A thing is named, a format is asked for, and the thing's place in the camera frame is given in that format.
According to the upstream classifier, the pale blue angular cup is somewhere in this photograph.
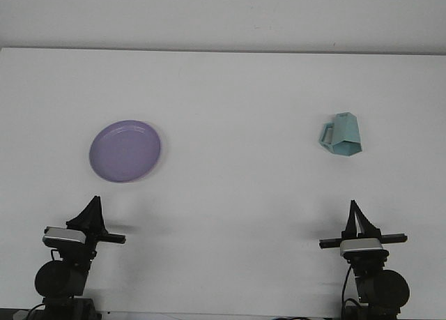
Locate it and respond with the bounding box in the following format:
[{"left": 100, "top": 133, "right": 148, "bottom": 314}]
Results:
[{"left": 318, "top": 112, "right": 363, "bottom": 158}]

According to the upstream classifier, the pale purple round plate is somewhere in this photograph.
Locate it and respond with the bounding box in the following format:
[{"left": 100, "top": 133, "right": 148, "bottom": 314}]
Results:
[{"left": 89, "top": 119, "right": 163, "bottom": 184}]

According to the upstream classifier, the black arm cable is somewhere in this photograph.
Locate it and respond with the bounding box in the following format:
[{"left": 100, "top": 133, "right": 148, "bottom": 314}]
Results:
[
  {"left": 26, "top": 303, "right": 47, "bottom": 320},
  {"left": 342, "top": 266, "right": 353, "bottom": 302}
]

